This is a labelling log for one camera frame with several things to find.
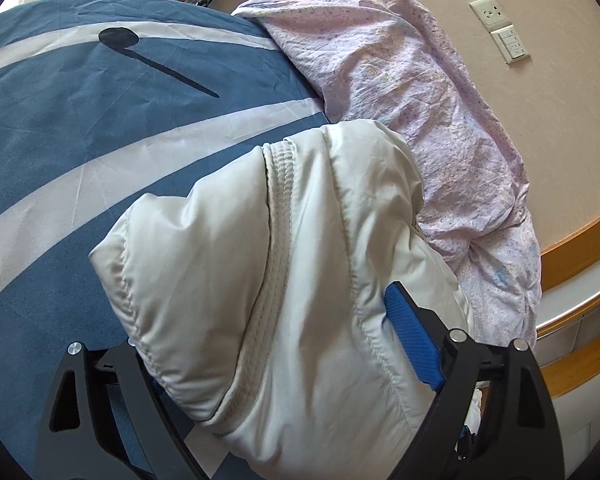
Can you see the blue white striped bedsheet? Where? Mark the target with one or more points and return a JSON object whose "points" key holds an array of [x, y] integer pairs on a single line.
{"points": [[101, 102]]}

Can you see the white puffer jacket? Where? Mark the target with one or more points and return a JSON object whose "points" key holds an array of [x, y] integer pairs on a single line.
{"points": [[256, 302]]}

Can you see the white wall switch plate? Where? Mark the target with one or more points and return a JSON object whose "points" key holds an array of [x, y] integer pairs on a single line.
{"points": [[510, 45]]}

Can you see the orange wooden headboard frame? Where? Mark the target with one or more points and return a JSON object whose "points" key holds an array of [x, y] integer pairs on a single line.
{"points": [[571, 292]]}

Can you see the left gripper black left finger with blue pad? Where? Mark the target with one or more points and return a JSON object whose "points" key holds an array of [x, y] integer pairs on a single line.
{"points": [[78, 437]]}

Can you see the white wall socket plate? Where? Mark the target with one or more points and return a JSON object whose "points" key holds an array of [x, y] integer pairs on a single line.
{"points": [[490, 14]]}

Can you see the pink floral duvet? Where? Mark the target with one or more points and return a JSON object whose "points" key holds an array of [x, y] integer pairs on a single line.
{"points": [[390, 61]]}

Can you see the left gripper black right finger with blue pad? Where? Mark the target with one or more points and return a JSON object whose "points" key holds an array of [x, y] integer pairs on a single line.
{"points": [[492, 416]]}

